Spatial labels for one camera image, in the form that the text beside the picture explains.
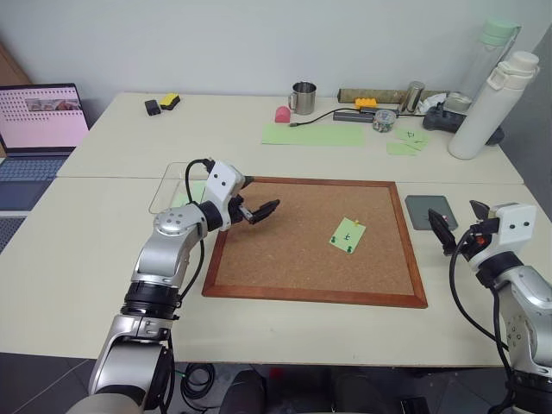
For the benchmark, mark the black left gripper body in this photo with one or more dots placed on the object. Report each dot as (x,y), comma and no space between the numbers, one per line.
(238,210)

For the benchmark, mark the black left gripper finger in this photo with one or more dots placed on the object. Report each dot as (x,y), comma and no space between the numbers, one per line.
(248,180)
(264,210)

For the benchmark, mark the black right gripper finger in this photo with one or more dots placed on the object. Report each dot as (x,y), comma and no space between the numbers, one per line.
(478,209)
(443,230)

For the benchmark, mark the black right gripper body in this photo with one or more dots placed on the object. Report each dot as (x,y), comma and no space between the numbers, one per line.
(485,229)

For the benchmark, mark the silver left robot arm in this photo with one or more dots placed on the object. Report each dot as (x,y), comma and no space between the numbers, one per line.
(159,254)

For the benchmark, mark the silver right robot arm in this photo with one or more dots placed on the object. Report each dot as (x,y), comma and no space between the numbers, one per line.
(524,302)

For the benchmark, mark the wood framed cork board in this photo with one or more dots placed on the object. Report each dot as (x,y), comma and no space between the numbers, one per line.
(302,263)

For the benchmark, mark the green pinned paper note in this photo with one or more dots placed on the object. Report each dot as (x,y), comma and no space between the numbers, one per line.
(345,235)

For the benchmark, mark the small green note with writing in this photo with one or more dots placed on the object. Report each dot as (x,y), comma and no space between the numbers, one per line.
(413,138)

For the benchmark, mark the glass jar of pins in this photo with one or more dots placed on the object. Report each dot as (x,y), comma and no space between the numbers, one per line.
(384,121)

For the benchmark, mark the dark grey flat tray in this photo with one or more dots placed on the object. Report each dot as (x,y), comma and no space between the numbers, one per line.
(424,207)

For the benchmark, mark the green paper in tray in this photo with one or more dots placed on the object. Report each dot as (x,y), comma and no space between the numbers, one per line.
(185,196)

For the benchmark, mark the pink block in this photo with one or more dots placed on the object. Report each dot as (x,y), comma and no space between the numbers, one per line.
(283,115)

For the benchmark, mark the clear plastic tray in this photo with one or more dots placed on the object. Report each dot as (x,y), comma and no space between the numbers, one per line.
(166,181)

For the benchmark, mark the large green paper sheet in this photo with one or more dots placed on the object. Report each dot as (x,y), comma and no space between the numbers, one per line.
(312,134)

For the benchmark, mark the black game controller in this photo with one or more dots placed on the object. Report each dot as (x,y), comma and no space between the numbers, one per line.
(442,121)

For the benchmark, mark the white insulated bottle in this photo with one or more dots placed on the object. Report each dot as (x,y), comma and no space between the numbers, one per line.
(487,112)

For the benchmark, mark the round metal tin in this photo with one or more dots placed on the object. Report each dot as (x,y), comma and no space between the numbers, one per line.
(458,101)

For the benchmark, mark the yellow black eraser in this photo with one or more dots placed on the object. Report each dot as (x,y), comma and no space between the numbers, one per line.
(170,101)

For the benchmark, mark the crumpled white paper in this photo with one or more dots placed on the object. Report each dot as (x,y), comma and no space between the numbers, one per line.
(431,102)

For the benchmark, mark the small black box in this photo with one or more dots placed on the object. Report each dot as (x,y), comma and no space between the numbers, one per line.
(152,108)

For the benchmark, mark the dark grey usb hub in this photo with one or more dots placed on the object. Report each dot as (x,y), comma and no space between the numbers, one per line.
(351,115)

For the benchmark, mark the steel cylinder cup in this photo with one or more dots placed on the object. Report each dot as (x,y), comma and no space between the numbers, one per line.
(413,97)

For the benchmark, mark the yellow toy brick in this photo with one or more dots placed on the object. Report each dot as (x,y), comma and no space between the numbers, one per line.
(366,102)

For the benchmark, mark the long wooden bar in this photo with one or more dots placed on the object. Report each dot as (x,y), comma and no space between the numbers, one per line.
(371,94)

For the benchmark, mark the clear bottle green lid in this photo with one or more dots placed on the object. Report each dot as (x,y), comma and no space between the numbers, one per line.
(491,56)

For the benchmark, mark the dark rounded shape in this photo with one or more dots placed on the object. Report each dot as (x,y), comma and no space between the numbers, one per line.
(243,394)

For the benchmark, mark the open laptop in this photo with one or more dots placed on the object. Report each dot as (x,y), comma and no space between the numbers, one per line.
(39,129)

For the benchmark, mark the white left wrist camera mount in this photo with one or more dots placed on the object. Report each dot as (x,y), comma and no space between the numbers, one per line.
(221,185)

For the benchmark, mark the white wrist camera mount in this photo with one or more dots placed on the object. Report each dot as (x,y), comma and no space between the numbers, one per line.
(221,185)
(515,233)

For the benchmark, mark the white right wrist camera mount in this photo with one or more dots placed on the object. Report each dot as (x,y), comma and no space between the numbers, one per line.
(515,233)

